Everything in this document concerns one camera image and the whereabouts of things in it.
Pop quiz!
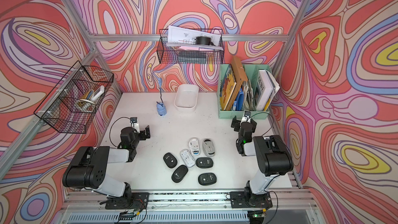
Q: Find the grey computer mouse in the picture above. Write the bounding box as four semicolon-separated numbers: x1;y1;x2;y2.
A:
203;139;215;157

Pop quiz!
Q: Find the black mouse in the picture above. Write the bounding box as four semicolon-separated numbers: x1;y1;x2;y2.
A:
171;165;189;183
198;173;217;186
163;152;178;169
195;157;214;169

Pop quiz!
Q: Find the white mouse blue label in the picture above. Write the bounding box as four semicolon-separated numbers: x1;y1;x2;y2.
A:
188;138;201;156

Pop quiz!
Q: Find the white mouse underside up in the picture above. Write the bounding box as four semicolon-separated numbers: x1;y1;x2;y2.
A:
180;149;195;168

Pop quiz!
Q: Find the white storage box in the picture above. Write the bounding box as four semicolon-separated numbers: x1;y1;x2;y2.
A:
174;84;199;113

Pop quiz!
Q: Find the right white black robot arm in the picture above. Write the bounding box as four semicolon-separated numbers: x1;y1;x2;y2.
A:
230;117;293;209

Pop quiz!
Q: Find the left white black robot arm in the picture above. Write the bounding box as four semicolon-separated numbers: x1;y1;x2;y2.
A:
62;126;151;198

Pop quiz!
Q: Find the blue paw pen holder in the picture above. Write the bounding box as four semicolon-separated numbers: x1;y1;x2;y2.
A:
157;78;167;116

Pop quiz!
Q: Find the yellow red picture book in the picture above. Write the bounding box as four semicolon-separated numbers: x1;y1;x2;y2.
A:
220;65;236;111

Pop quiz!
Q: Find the brown cardboard book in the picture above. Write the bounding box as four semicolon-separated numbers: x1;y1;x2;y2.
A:
225;56;248;111

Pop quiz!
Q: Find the white hardcover book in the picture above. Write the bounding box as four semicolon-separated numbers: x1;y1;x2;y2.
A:
254;69;280;112

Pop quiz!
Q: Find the green file organizer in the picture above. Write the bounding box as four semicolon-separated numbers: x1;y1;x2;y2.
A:
217;64;272;119

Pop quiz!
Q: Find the white tube in basket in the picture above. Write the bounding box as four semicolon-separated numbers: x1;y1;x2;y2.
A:
90;86;105;103

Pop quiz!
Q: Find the black tape roll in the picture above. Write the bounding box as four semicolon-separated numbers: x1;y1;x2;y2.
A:
195;36;214;46

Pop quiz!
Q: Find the white printed paper sheet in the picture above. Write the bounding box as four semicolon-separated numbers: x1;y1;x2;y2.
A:
166;26;224;51

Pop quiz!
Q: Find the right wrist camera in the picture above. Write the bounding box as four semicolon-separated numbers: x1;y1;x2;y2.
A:
241;111;251;122

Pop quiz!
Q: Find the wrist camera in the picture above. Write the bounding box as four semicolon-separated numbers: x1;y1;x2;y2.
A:
241;111;251;122
130;117;138;128

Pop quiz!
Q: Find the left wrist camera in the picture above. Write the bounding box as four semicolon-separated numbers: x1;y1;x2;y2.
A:
130;117;138;128

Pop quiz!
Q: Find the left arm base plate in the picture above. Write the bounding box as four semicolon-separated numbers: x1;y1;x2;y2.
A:
101;192;149;210

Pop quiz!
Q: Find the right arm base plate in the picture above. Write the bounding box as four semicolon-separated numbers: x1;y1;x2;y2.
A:
229;191;273;209

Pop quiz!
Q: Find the left black wire basket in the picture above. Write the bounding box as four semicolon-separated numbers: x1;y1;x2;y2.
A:
34;61;114;134

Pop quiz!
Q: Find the black wire basket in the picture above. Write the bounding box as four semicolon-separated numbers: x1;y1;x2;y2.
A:
34;61;114;134
157;26;225;64

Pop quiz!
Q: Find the back black wire basket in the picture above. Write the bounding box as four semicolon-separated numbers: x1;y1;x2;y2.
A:
157;26;225;64

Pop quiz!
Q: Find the aluminium front rail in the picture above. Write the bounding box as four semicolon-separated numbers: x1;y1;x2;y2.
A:
52;188;325;224

